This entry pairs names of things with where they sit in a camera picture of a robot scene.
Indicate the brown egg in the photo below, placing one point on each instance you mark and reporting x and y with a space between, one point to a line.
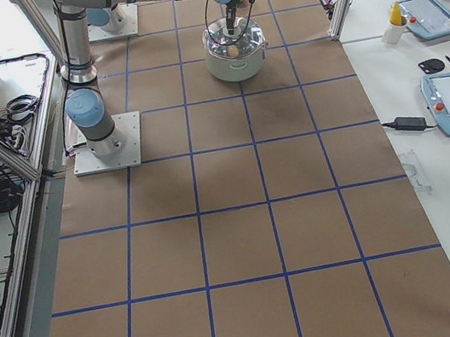
233 50

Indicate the green electric cooking pot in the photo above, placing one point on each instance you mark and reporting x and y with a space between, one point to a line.
236 70

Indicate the black power brick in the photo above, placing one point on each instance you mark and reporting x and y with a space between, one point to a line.
409 124

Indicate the upper blue teach pendant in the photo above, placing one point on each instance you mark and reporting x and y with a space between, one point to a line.
427 19

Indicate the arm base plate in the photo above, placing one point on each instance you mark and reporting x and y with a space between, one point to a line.
111 24
121 149

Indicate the yellow white bottle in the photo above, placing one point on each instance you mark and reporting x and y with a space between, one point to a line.
396 26

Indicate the glass pot lid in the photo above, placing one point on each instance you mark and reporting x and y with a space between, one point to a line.
232 33

